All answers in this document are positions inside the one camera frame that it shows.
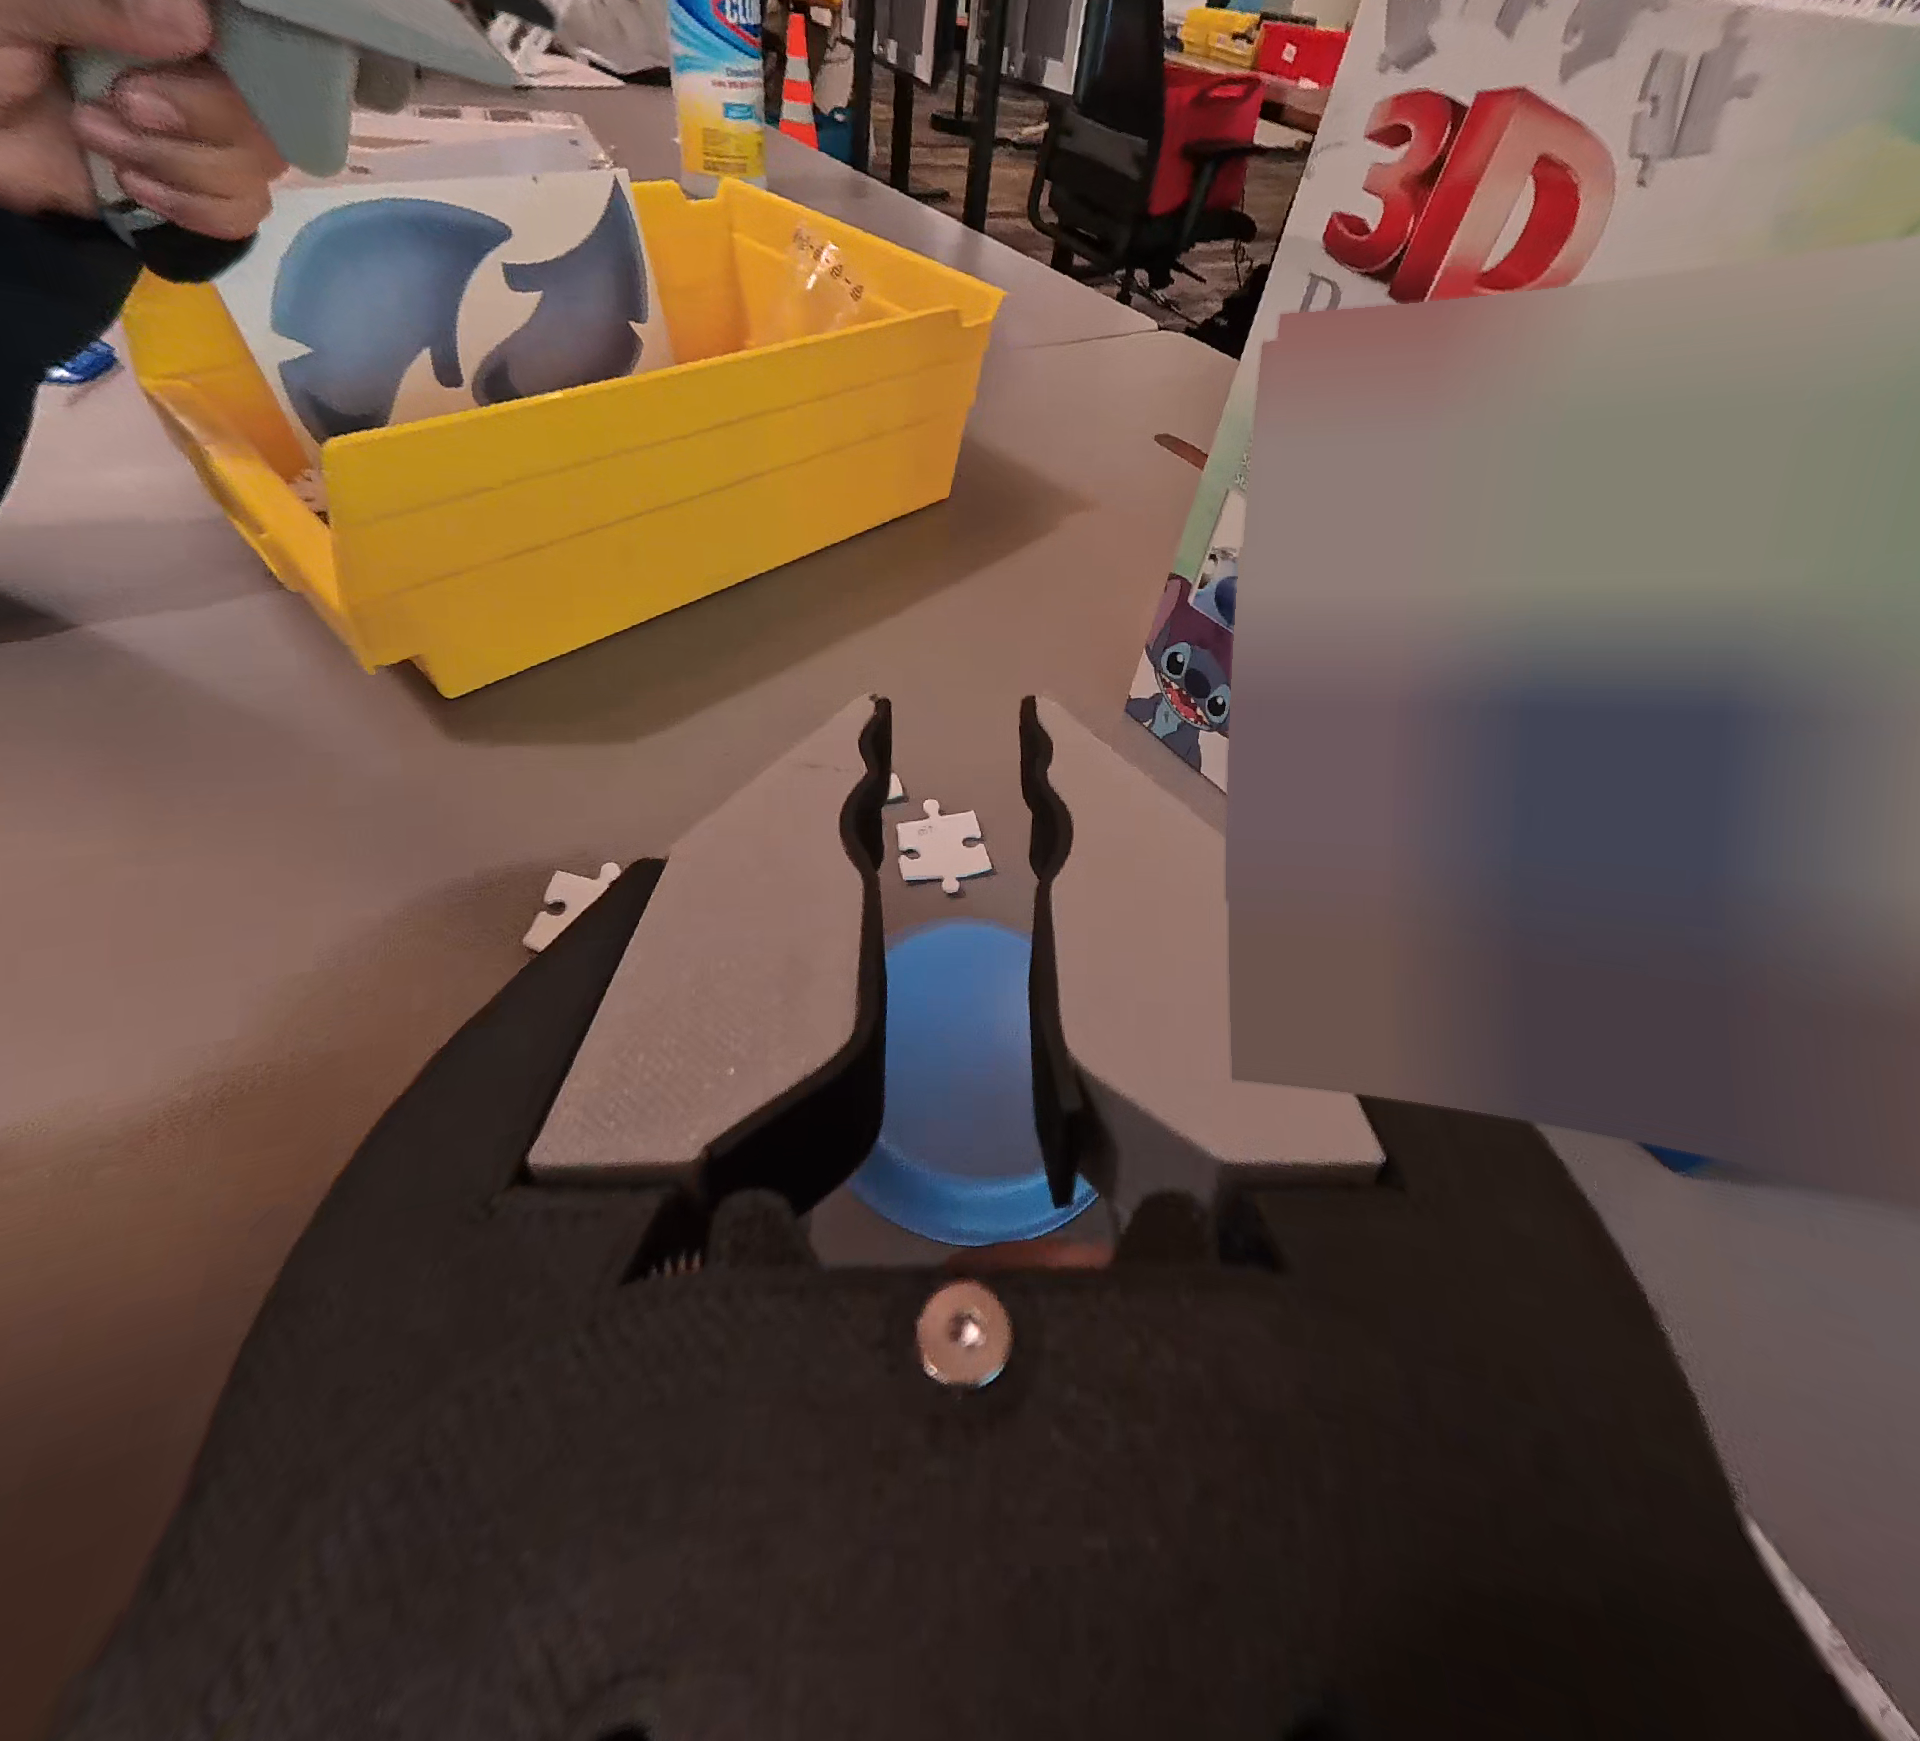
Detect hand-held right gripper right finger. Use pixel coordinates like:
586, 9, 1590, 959
1019, 697, 1386, 1210

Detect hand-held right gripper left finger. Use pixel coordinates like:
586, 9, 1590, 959
525, 695, 896, 1221

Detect blue ear cutout sheet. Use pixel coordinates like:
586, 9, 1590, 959
216, 169, 672, 453

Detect person's left forearm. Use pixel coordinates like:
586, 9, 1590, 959
0, 203, 260, 498

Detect printed cardboard puzzle box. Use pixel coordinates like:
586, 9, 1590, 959
1125, 0, 1920, 798

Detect person's left hand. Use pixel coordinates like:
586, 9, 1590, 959
0, 0, 291, 244

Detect cleaning wipes canister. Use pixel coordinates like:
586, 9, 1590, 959
663, 0, 770, 192

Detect blue round plastic stand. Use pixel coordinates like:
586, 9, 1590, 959
847, 923, 1102, 1249

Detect clear plastic bag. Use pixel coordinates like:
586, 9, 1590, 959
779, 223, 882, 341

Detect white cardboard tray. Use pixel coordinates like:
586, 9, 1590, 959
345, 82, 605, 183

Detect yellow plastic bin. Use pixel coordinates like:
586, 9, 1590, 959
120, 172, 1006, 700

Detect orange traffic cone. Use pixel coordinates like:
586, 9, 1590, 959
775, 13, 824, 156

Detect black and red office chair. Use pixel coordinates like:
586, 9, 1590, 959
1027, 0, 1278, 304

